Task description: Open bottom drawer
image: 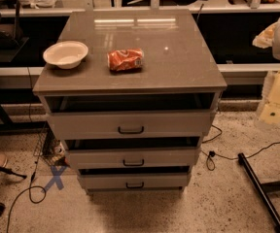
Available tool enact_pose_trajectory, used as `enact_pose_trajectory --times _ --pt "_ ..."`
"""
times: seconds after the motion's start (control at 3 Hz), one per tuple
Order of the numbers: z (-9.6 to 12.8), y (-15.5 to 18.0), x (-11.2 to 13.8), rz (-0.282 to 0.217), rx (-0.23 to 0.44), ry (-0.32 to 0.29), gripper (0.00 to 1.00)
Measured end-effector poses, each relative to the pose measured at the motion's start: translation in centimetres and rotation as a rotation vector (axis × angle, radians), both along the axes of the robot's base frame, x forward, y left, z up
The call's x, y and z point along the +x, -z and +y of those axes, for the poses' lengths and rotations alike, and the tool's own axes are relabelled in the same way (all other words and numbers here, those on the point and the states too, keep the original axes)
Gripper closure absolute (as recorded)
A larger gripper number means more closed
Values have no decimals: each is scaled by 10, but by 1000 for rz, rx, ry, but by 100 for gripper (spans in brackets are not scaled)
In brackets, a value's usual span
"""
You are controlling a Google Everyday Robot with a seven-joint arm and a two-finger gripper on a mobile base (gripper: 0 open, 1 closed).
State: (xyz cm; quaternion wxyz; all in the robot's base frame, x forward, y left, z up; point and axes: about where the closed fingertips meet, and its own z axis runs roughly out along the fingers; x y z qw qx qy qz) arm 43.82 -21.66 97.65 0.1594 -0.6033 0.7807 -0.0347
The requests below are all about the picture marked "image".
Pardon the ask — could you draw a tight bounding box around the grey drawer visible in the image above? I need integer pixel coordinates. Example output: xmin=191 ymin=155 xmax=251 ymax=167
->
xmin=66 ymin=136 xmax=200 ymax=170
xmin=48 ymin=93 xmax=215 ymax=140
xmin=78 ymin=166 xmax=191 ymax=191

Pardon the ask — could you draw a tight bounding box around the grey drawer cabinet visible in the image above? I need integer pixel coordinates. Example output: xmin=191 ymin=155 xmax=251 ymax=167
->
xmin=32 ymin=9 xmax=228 ymax=197

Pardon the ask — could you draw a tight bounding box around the black metal bar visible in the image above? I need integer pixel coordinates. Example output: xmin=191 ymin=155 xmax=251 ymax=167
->
xmin=238 ymin=153 xmax=280 ymax=233

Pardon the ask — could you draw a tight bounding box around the crushed orange soda can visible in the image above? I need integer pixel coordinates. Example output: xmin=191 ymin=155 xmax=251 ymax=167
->
xmin=107 ymin=49 xmax=144 ymax=72

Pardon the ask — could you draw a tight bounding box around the white paper bowl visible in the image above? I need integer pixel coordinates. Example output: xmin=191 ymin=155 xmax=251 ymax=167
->
xmin=43 ymin=41 xmax=88 ymax=69

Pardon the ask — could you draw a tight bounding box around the blue tape cross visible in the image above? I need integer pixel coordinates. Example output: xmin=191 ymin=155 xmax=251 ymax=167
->
xmin=44 ymin=166 xmax=67 ymax=191

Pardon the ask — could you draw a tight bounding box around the black stick tool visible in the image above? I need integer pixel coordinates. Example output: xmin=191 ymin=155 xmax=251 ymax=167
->
xmin=0 ymin=166 xmax=27 ymax=179

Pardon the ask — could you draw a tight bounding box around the black chair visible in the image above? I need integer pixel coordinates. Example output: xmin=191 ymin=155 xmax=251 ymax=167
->
xmin=0 ymin=1 xmax=28 ymax=62

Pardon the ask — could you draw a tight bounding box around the black floor cable right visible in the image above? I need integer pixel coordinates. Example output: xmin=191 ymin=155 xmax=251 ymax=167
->
xmin=200 ymin=124 xmax=280 ymax=172

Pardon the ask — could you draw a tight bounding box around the black floor cable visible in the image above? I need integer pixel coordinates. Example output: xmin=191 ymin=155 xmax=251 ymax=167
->
xmin=200 ymin=124 xmax=280 ymax=172
xmin=5 ymin=119 xmax=49 ymax=233

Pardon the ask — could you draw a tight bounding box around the wire basket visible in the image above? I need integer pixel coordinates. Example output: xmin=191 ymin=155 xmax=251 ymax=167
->
xmin=33 ymin=127 xmax=65 ymax=166

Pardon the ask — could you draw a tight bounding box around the black floor cable left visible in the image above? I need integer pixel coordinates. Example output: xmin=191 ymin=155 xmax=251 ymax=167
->
xmin=5 ymin=119 xmax=49 ymax=233

